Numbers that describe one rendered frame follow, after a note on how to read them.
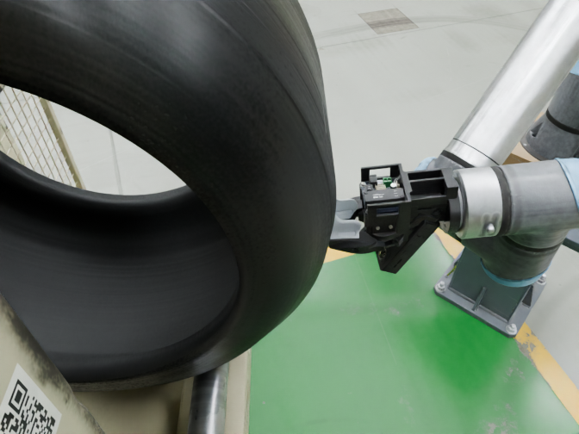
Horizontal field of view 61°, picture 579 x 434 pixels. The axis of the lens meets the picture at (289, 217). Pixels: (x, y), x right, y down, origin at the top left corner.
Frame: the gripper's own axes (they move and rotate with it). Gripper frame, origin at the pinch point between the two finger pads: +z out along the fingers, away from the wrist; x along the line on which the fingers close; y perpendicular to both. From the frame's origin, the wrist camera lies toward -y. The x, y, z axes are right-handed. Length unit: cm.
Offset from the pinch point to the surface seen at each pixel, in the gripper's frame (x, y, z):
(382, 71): -219, -110, -45
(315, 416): -15, -103, 6
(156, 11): 15.3, 37.6, 4.9
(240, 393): 15.5, -14.9, 10.5
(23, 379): 31.0, 24.1, 14.7
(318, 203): 15.0, 20.0, -3.2
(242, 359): 10.4, -14.9, 10.5
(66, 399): 29.4, 17.7, 15.6
